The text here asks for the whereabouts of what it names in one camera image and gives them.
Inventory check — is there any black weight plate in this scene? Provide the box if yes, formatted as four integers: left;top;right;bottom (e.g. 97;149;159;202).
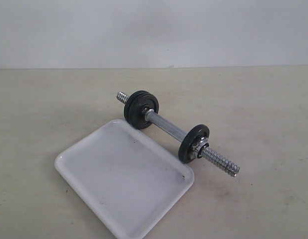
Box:
130;93;159;129
124;90;148;124
178;124;209;164

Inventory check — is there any chrome star collar nut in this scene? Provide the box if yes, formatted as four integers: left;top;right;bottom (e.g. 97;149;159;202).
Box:
190;136;209;159

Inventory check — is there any white plastic tray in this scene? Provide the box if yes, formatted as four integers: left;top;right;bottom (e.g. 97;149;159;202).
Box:
54;119;194;239

